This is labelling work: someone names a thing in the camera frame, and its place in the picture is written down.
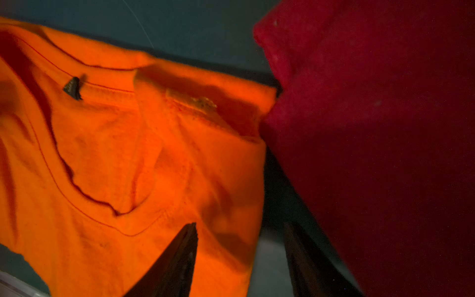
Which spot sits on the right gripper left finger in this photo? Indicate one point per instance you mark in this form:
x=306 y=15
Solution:
x=172 y=273

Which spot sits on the dark red t-shirt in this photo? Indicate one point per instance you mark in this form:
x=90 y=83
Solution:
x=375 y=129

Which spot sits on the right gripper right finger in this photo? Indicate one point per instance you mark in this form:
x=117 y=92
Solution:
x=311 y=272

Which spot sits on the orange t-shirt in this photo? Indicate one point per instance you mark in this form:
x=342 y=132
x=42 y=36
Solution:
x=107 y=153

